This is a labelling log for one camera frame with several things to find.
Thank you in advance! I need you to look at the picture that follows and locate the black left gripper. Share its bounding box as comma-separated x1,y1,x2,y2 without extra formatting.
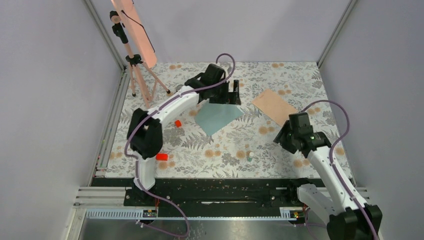
210,79,241,106

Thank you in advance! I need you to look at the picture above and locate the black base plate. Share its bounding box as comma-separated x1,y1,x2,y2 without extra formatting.
91,178,304,218

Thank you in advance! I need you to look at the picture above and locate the red cylinder block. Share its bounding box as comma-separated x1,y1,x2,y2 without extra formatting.
155,153,169,161

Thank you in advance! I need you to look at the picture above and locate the pink light panel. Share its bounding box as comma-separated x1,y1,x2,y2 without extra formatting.
111,0,157,68

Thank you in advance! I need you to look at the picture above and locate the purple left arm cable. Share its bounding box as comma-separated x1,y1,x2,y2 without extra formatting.
124,52,236,239

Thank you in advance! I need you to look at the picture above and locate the white slotted cable duct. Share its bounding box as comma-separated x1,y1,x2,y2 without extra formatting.
85,206,299,222

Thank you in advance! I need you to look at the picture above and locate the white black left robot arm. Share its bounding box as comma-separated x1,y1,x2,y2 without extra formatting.
124,63,241,206

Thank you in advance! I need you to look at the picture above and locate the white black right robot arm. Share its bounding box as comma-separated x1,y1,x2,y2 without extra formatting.
274,112,383,240

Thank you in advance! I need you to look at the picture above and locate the pink tripod stand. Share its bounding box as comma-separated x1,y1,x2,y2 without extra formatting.
109,10,172,108

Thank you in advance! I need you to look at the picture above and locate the small red cube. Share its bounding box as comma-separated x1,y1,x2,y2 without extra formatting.
174,120,182,128

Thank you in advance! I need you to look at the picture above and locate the small glue stick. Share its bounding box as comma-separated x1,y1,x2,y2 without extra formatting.
246,151,255,162

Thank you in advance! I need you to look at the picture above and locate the floral table mat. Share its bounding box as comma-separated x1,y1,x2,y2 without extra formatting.
104,61,339,179

